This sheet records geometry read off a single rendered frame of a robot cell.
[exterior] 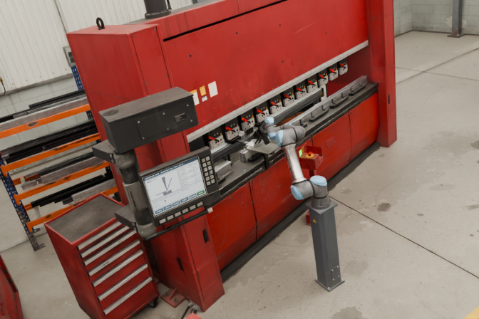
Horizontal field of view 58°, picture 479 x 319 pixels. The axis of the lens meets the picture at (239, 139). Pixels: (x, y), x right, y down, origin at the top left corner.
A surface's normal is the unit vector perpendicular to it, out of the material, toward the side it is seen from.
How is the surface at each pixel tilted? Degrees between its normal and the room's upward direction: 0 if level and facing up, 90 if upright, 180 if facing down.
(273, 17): 90
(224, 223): 90
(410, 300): 0
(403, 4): 90
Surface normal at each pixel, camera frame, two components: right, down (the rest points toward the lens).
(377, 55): -0.68, 0.40
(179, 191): 0.50, 0.28
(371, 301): -0.17, -0.90
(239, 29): 0.72, 0.17
